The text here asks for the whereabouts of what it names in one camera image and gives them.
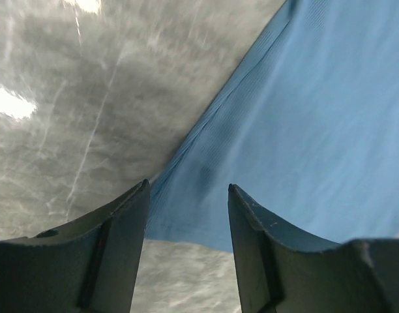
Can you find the blue tank top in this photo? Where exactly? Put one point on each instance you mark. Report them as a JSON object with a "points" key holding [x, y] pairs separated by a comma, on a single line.
{"points": [[308, 125]]}

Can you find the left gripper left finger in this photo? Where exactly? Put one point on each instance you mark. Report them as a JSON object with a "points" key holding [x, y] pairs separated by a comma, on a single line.
{"points": [[87, 265]]}

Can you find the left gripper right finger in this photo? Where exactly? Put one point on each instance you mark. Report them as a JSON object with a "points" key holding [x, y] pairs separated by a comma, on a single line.
{"points": [[282, 268]]}

